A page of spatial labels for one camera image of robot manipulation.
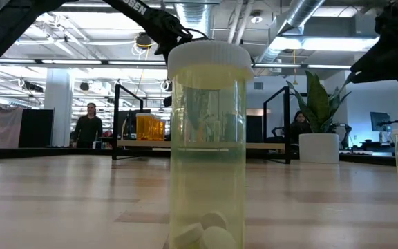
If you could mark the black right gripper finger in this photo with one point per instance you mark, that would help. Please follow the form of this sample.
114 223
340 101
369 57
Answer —
385 71

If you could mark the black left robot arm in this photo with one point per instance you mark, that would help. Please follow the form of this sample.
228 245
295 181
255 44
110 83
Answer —
12 27

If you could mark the black background robot arm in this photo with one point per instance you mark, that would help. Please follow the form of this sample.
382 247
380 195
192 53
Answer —
347 133

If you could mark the wooden shelf board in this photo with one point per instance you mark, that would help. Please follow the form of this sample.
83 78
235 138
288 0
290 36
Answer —
133 144

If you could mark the black ceiling spotlight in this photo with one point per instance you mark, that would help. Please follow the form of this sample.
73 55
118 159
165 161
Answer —
143 41

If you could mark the black computer monitor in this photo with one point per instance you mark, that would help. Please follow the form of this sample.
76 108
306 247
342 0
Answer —
380 121

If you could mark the green snake plant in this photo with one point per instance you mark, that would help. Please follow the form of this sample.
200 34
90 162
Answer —
318 103

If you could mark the round ceiling fixture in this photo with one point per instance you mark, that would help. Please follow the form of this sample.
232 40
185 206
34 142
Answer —
256 19

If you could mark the black display screen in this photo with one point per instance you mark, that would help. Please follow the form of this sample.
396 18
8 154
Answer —
130 124

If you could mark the white plant pot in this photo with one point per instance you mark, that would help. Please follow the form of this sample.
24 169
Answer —
319 148

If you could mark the person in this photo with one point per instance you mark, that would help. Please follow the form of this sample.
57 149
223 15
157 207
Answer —
87 128
299 126

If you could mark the black round hanging lamp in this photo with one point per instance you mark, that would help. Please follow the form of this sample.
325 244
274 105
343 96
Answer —
84 86

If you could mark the white building column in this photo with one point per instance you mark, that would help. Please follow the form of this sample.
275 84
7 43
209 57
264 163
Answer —
59 110

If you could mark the black partition panel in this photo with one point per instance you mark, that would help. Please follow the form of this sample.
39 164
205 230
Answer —
36 128

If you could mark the pale hanging cloth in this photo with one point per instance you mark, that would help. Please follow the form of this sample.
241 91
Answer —
10 128

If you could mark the silver spiral ventilation duct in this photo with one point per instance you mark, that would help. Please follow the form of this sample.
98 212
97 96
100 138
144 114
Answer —
299 14
199 14

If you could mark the black metal shelf side frame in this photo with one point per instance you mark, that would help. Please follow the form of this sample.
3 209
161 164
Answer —
290 124
116 131

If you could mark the black aluminium frame rail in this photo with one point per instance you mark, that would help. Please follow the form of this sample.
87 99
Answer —
64 152

